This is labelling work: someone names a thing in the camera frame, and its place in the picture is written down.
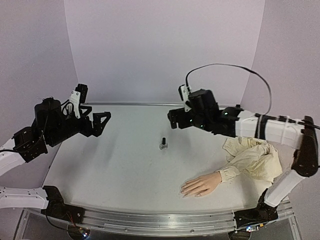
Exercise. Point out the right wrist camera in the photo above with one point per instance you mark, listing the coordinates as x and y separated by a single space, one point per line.
184 95

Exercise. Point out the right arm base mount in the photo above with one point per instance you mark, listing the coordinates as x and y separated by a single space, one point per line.
261 214

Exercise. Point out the mannequin hand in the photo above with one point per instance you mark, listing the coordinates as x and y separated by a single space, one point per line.
201 186

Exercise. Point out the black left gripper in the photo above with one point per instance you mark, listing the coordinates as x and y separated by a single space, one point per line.
98 128

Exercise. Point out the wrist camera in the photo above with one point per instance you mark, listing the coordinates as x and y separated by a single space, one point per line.
77 97
184 95

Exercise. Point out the aluminium front rail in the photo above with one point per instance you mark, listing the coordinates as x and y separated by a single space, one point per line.
90 223

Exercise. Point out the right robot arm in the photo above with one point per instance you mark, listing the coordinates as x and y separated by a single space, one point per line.
295 140

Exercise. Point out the clear nail polish bottle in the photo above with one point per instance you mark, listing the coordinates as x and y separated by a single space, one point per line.
163 145

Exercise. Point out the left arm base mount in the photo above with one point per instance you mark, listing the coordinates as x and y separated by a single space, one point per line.
58 209

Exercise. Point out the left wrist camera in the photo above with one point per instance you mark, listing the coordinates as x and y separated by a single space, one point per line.
77 97

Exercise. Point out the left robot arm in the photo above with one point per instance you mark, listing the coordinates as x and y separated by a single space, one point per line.
20 197

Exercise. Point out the cream cloth sleeve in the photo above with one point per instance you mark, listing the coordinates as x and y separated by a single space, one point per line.
255 158

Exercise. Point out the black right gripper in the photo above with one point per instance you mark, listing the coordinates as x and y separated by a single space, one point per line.
181 118

